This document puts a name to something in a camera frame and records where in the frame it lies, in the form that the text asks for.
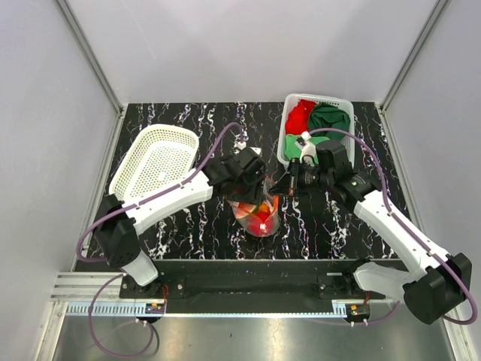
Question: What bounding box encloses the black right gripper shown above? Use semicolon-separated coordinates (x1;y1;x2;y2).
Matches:
269;158;333;198

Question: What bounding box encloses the fake watermelon slice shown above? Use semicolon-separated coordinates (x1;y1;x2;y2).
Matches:
233;202;259;218

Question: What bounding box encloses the clear zip top bag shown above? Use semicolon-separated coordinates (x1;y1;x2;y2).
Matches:
228;177;280;238

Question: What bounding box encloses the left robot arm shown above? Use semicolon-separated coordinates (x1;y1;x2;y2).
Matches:
92;147;266;298

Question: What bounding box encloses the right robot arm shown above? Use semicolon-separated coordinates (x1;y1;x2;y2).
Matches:
270;138;472;325

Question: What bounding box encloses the light green cloth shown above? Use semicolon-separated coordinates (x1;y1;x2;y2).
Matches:
283;134;329;161

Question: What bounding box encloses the red cloth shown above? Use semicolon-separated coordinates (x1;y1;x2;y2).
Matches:
285;99;316;135

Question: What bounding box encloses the white rectangular plastic basket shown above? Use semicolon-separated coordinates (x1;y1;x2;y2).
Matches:
277;93;355;170

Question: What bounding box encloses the dark green cloth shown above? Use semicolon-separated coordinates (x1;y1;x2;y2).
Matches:
307;102;351;141

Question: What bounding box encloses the white oval perforated basket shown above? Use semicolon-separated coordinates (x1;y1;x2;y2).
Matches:
108;124;199;204

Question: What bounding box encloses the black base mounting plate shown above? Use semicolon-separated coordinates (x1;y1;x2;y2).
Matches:
119;260;383;317

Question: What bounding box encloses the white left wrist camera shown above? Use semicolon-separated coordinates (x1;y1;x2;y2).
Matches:
234;141;262;156

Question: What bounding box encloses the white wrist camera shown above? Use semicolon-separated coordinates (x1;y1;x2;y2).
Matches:
234;141;262;156
295;132;316;166

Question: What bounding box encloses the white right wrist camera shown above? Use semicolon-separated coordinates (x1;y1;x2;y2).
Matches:
295;132;316;166

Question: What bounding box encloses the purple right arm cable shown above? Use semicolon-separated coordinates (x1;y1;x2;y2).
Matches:
302;127;478;326

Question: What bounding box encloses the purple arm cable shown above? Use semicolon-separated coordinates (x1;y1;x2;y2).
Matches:
76;122;244;357
302;127;478;326

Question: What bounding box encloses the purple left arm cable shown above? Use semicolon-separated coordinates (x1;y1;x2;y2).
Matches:
76;122;244;357

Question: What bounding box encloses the white slotted cable duct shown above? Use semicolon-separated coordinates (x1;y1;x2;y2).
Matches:
66;302;166;317

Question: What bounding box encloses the right aluminium frame post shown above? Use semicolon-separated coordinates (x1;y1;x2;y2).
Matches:
380;0;451;112

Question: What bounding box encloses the aluminium frame post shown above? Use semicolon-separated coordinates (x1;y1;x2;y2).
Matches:
380;0;451;112
53;0;123;116

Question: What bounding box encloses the left aluminium frame post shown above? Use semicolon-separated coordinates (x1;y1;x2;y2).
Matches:
53;0;123;116

